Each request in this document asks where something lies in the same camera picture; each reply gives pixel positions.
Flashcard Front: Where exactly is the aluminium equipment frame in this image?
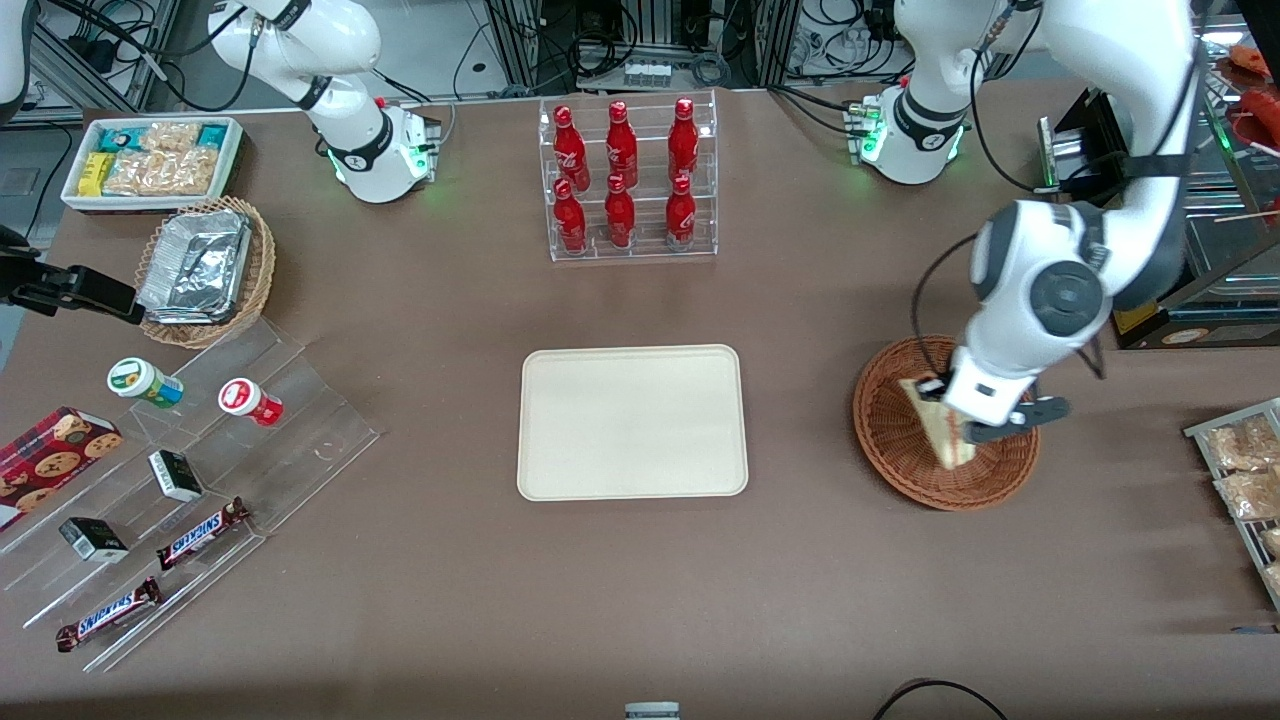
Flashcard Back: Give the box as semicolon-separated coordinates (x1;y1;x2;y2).
485;0;801;91

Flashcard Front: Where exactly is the brown round wicker basket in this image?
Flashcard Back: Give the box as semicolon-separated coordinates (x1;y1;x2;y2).
853;335;1041;511

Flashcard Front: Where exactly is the grey wire snack rack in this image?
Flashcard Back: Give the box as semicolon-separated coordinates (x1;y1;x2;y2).
1185;398;1280;611

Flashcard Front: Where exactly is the triangle sandwich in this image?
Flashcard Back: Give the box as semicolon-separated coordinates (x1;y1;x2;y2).
898;378;977;471

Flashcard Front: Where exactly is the light tan wicker basket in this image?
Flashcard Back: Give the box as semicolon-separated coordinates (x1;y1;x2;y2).
135;195;276;349

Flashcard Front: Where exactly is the red lid snack cup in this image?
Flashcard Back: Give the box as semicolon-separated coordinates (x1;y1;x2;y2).
218;378;284;427

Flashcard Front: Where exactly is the aluminium foil tray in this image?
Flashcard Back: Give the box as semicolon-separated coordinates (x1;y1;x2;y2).
137;210;251;323

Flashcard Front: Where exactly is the clear acrylic stepped display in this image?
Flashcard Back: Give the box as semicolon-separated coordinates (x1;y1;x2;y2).
0;318;381;673

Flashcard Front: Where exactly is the red plaid cookie box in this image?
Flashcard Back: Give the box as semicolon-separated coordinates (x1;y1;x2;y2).
0;407;123;531

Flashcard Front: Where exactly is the black looped table cable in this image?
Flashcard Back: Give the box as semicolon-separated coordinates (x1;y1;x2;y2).
870;679;1011;720

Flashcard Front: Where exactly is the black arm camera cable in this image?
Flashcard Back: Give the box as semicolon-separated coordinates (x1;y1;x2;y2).
912;0;1206;386

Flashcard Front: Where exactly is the clear bag of crackers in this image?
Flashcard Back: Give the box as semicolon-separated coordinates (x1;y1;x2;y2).
103;148;219;196
140;122;201;156

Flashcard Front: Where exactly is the red cola bottle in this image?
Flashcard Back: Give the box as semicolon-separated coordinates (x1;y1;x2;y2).
665;175;697;246
606;100;639;189
553;105;591;193
668;97;700;183
553;180;588;253
604;175;636;248

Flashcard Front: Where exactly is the clear acrylic bottle rack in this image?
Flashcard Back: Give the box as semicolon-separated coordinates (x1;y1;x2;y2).
538;90;718;263

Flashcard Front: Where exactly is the beige plastic tray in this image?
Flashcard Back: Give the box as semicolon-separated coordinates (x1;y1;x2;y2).
517;345;749;501

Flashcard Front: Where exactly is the small black carton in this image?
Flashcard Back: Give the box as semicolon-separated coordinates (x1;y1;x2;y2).
59;517;129;563
148;450;204;503

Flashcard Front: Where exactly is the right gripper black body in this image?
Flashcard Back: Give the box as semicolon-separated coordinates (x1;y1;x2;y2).
0;228;41;306

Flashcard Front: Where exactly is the green lid snack cup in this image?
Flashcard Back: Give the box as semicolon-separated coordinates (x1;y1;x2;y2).
108;358;184;409

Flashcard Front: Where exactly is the white rectangular snack tub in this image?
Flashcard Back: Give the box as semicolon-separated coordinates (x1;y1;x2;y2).
62;117;244;214

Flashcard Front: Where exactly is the Snickers chocolate bar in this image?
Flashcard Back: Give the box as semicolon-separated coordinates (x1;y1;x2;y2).
56;577;164;653
157;497;251;571

